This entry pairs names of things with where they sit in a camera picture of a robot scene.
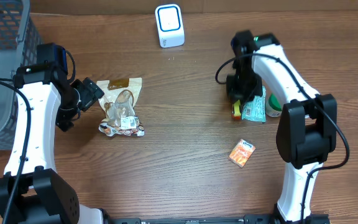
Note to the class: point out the grey plastic mesh basket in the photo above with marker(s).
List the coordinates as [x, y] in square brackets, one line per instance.
[19, 39]

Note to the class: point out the teal wet wipes pack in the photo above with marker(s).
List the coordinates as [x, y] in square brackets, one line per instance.
[255, 110]

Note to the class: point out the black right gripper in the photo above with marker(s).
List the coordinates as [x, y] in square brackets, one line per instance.
[243, 94]

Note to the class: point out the green lid glass jar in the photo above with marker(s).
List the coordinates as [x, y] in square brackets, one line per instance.
[272, 107]

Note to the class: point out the brown cookie snack bag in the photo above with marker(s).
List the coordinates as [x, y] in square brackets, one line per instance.
[118, 102]

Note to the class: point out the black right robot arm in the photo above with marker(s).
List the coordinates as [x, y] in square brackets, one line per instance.
[306, 131]

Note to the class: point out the white barcode scanner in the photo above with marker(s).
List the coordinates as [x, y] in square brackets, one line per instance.
[169, 25]

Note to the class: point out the orange Kleenex tissue pack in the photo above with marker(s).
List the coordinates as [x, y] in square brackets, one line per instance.
[241, 153]

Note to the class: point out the yellow black marker pen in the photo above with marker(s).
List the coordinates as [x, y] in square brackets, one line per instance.
[238, 102]

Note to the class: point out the red snack bar wrapper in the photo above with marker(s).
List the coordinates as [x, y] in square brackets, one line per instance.
[236, 112]

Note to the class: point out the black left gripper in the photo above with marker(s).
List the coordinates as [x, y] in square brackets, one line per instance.
[89, 93]

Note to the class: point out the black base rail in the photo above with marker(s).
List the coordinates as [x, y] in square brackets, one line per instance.
[247, 219]

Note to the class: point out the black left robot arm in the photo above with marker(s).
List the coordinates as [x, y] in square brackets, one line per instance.
[49, 97]

